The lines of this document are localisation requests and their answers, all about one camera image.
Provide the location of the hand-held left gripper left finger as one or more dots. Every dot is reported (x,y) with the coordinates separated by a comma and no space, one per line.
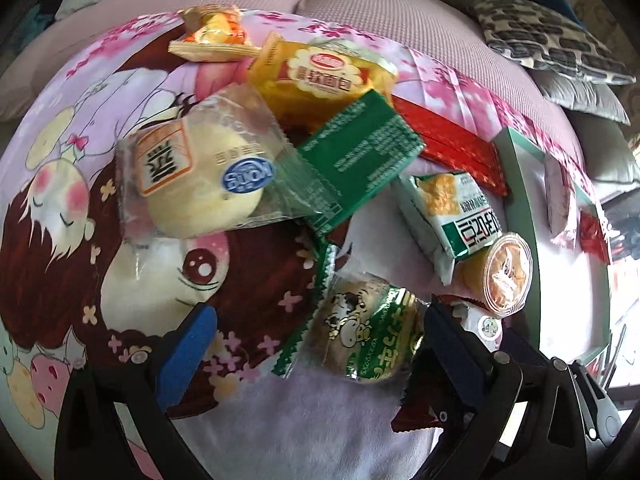
(187,355)

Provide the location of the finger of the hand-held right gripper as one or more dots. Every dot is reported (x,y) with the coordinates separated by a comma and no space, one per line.
(597,405)

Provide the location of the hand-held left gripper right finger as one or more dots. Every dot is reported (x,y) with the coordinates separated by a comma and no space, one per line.
(450,352)

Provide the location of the small white snack packet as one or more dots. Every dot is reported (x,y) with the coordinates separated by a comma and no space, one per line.
(482,327)

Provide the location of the green cow print cake packet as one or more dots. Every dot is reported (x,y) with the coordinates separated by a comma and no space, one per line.
(360,325)

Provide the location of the round orange pastry cup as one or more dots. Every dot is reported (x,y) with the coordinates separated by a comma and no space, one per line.
(502,272)

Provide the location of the white green cracker packet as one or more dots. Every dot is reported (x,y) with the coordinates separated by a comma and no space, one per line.
(460,215)

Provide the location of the green rimmed white tray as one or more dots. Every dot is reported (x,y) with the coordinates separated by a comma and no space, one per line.
(522,195)

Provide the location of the round bun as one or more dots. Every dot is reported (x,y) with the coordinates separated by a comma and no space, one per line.
(200,180)

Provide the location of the dark green snack packet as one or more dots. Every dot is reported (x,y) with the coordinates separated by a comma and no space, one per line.
(357,155)

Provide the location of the red snack packet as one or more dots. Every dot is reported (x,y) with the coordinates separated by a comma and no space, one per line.
(595,237)
(417,417)

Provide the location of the pink white snack packet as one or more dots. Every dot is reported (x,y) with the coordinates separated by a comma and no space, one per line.
(560,200)

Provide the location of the printed blanket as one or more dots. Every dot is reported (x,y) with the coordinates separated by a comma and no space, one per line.
(75,200)

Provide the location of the red patterned snack box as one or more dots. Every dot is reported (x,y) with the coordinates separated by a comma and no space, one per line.
(450,145)

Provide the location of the grey quilted pillow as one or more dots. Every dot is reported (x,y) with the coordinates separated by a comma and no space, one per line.
(580,95)

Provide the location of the yellow bread packet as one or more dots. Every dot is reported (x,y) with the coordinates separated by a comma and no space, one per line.
(320,75)

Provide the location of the orange yellow snack packet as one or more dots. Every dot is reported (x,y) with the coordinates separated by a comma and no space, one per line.
(217,32)

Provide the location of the black white patterned pillow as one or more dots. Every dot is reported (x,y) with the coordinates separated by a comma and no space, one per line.
(545,40)

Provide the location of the pink sofa cover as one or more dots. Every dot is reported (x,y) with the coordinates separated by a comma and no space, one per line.
(390,15)

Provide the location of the blue cloth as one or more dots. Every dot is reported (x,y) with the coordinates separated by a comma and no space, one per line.
(540,2)

